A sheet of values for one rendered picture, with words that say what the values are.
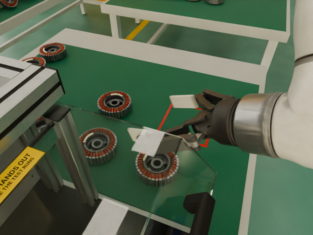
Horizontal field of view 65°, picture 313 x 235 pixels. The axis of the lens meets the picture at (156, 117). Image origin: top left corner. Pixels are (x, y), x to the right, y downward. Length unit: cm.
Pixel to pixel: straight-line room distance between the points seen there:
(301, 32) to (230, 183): 44
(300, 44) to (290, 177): 145
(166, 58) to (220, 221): 72
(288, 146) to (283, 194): 134
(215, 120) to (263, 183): 130
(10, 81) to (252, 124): 33
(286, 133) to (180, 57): 84
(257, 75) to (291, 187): 85
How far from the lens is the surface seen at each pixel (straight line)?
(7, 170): 35
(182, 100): 55
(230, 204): 66
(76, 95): 94
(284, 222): 158
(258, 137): 34
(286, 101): 34
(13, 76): 40
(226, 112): 38
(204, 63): 109
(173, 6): 164
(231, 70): 107
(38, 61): 113
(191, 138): 38
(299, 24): 35
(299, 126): 32
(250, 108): 35
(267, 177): 169
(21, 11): 175
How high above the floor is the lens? 132
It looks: 45 degrees down
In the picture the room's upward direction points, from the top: straight up
